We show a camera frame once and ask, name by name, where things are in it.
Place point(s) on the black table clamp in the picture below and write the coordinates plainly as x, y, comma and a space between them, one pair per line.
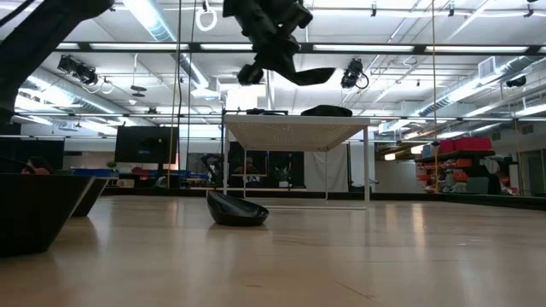
211, 170

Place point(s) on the black monitor on stand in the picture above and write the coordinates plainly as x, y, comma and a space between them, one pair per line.
145, 145
30, 153

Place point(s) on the black ceiling-mounted device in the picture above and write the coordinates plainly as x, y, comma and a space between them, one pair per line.
516, 81
79, 70

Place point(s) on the black overhead camera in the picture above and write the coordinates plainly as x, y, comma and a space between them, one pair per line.
352, 74

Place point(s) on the black teardrop plate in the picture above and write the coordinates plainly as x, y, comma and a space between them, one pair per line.
236, 211
268, 112

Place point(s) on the black rounded wavy plate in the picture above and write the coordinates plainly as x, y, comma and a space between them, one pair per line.
326, 114
326, 108

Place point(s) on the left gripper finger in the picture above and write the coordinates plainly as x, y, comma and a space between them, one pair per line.
313, 77

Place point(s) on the black aluminium frame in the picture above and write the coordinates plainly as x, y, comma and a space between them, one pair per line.
469, 198

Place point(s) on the white curtain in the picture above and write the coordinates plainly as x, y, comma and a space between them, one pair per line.
326, 170

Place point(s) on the ceiling light strip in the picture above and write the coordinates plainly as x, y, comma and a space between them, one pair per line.
226, 46
138, 46
362, 48
478, 49

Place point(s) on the silver ceiling air duct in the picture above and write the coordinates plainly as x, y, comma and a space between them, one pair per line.
162, 30

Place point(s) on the white perforated metal shelf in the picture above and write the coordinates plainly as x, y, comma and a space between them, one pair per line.
294, 132

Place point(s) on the large black square wavy plate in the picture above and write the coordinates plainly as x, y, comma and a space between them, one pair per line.
34, 213

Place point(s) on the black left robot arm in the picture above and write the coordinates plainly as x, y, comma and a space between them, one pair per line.
34, 42

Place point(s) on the blue bins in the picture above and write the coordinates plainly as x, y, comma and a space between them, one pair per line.
94, 172

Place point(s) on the shelf with red bins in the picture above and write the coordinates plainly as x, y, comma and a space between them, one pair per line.
465, 164

